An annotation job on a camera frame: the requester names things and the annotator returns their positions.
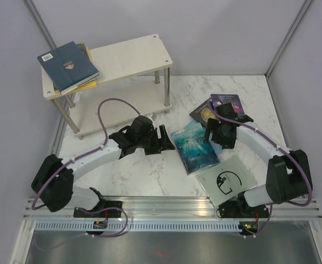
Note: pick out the aluminium frame rail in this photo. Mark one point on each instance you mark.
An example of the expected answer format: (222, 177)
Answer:
(142, 208)

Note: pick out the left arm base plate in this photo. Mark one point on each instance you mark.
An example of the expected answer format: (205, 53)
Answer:
(105, 210)

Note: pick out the purple galaxy cover book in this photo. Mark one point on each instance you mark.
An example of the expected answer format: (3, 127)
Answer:
(234, 99)

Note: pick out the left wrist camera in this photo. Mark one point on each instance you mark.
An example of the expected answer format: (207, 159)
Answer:
(152, 116)

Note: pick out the black gold emblem book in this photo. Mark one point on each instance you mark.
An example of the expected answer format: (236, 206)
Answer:
(202, 113)

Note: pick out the yellow Little Prince book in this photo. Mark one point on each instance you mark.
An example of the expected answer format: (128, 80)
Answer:
(88, 85)

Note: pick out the green Alice Wonderland book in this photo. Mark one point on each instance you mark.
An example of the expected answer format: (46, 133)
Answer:
(84, 50)

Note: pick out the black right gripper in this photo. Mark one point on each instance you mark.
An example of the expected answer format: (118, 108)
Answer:
(212, 125)

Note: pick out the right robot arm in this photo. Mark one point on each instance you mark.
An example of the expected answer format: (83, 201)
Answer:
(288, 178)

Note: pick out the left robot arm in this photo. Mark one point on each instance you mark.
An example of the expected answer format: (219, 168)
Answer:
(54, 181)

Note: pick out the white book black circle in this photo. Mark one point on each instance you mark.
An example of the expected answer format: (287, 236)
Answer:
(226, 180)

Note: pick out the white slotted cable duct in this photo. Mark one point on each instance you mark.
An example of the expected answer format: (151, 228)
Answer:
(138, 226)

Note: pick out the teal ocean cover book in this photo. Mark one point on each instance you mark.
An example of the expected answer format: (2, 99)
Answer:
(195, 153)

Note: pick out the white two-tier shelf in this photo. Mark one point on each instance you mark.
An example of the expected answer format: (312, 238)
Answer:
(136, 71)

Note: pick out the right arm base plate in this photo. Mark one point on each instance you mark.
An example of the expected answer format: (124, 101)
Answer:
(232, 209)

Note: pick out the navy blue hardcover book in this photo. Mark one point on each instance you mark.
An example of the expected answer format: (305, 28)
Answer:
(51, 61)

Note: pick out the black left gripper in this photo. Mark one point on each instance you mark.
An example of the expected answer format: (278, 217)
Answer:
(166, 144)

